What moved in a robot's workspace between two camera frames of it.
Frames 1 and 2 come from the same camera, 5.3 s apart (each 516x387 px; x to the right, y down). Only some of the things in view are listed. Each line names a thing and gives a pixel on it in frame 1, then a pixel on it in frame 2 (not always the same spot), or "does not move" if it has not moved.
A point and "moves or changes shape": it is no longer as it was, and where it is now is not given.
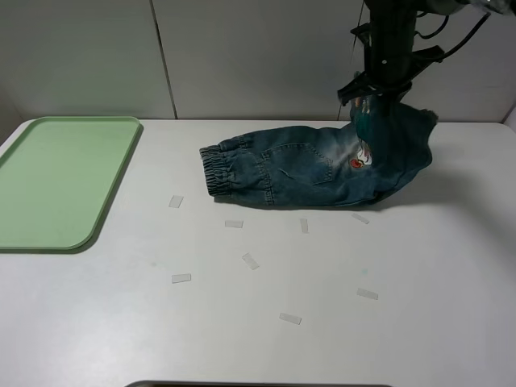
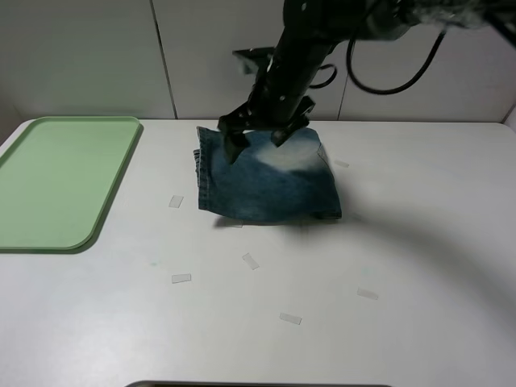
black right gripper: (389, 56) to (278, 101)
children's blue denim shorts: (384, 147) moves or changes shape
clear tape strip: (367, 293) does not move
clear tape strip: (176, 278) does not move
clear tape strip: (176, 201) does not move
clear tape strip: (297, 320) does not move
